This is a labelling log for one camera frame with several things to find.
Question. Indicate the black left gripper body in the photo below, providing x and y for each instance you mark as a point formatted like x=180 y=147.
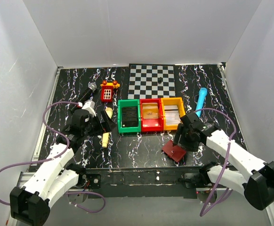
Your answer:
x=101 y=123

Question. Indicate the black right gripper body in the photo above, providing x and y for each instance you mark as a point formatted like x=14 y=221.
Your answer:
x=182 y=135

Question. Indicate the red leather card holder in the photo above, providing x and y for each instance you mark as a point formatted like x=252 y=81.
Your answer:
x=176 y=153

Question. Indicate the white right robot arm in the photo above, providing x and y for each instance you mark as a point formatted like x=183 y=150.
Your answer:
x=252 y=177

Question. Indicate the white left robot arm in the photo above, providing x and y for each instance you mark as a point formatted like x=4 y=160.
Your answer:
x=31 y=203

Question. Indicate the white card stack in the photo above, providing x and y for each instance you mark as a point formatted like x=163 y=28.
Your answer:
x=172 y=116

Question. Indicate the black card stack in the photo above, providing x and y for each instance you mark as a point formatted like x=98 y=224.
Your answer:
x=129 y=117

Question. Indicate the gold card stack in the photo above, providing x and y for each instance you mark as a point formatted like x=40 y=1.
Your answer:
x=150 y=110

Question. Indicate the green plastic bin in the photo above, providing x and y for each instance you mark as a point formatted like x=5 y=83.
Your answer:
x=128 y=103

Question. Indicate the yellow plastic bin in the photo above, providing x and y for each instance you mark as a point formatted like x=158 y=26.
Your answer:
x=172 y=101

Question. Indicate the red toy phone booth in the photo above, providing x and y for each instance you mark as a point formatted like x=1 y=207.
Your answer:
x=107 y=89

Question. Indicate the red plastic bin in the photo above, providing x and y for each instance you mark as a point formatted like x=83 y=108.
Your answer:
x=152 y=119

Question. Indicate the blue toy microphone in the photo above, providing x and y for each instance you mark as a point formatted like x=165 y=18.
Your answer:
x=201 y=99

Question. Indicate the black microphone silver head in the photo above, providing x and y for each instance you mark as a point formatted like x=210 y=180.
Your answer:
x=83 y=97

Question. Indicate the black white checkerboard mat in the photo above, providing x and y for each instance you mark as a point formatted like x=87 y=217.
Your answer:
x=143 y=81

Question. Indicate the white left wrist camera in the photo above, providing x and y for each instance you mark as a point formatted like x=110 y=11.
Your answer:
x=88 y=106

